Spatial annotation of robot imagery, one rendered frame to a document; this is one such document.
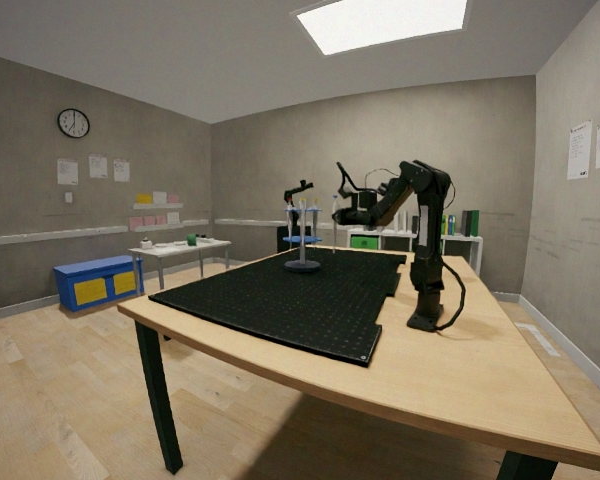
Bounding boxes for white hand pipette with blue push button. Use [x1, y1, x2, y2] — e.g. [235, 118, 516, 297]
[332, 196, 340, 253]

